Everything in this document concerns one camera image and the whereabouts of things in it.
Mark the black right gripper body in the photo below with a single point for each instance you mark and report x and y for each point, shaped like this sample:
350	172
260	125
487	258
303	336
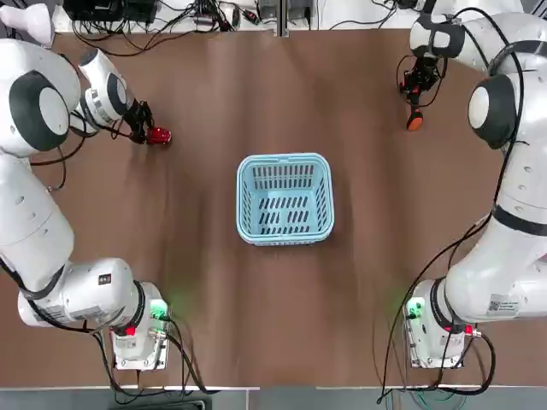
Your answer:
428	67

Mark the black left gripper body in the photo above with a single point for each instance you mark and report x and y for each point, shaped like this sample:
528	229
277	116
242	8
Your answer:
136	113

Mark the red toy car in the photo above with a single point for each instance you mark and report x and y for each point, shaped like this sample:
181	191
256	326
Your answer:
160	136

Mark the orange black barcode scanner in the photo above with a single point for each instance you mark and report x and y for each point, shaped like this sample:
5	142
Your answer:
413	121

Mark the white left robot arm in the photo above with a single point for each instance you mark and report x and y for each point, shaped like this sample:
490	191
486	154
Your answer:
34	213

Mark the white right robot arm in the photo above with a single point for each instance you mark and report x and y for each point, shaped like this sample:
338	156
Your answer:
513	213

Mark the light blue plastic basket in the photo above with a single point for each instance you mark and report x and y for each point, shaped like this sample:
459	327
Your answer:
285	240

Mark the black box device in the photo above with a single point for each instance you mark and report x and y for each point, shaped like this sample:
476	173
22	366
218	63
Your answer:
111	8

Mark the aluminium frame post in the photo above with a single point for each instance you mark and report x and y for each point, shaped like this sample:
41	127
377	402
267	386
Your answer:
282	17

